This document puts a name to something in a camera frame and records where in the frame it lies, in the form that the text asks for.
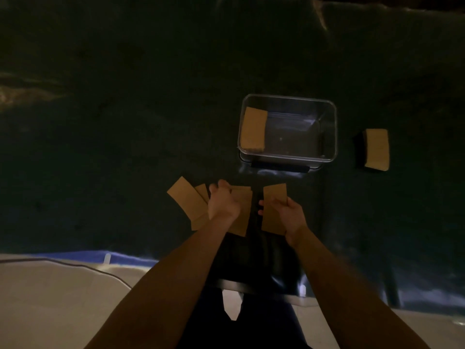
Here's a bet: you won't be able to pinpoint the person's left hand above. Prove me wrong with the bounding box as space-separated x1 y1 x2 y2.
208 179 242 222

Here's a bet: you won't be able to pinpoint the person's right hand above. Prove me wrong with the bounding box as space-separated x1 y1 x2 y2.
257 196 310 248

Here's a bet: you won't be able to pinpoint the brown cardboard card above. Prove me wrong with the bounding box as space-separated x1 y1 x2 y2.
226 185 253 238
167 176 209 222
261 183 288 236
191 183 212 231

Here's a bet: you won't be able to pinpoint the person's left forearm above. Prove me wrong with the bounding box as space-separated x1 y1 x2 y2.
85 211 240 349

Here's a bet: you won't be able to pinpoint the person's right forearm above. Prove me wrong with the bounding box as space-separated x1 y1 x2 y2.
286 227 432 349

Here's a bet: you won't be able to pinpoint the black glossy sheet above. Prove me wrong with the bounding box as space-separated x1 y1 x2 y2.
214 192 306 297

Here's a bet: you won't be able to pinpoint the brown pad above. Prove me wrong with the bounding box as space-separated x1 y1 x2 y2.
240 107 269 153

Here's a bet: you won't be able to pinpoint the clear plastic container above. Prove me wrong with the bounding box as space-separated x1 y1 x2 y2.
237 93 338 171

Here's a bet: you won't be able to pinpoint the brown and black sponge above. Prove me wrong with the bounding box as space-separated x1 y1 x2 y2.
353 128 391 173

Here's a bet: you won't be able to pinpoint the dark table cover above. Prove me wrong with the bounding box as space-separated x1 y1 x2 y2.
0 0 465 317

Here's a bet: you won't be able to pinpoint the person's black shorts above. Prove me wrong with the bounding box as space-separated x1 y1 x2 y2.
177 281 314 349

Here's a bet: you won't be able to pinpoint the black cable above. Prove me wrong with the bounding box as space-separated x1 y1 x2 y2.
0 257 133 290

